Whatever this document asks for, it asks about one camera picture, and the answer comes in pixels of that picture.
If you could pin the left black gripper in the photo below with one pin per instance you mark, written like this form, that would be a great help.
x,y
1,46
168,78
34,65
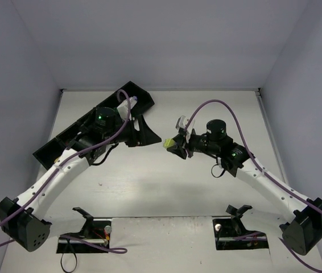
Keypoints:
x,y
135,133

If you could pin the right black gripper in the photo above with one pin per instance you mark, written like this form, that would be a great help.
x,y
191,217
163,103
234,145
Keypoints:
x,y
184,145

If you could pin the lime and green lego stack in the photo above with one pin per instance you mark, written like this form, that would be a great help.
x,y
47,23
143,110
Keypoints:
x,y
168,143

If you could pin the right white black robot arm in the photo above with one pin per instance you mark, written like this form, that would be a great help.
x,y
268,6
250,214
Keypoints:
x,y
303,226

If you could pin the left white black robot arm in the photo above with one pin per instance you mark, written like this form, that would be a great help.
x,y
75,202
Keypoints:
x,y
24,216

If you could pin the black five-compartment sorting tray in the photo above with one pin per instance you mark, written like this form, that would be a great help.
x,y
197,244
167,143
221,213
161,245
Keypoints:
x,y
132,94

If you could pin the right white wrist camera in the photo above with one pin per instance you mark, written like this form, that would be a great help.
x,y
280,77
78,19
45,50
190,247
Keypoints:
x,y
184,125

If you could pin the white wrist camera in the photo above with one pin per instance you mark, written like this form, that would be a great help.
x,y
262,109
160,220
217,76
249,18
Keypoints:
x,y
184,125
123,108

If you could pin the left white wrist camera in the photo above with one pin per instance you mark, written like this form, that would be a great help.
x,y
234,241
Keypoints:
x,y
123,108

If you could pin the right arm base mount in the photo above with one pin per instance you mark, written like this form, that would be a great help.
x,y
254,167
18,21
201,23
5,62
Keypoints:
x,y
231,234

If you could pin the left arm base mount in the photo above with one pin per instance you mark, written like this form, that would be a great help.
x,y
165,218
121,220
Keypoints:
x,y
95,231

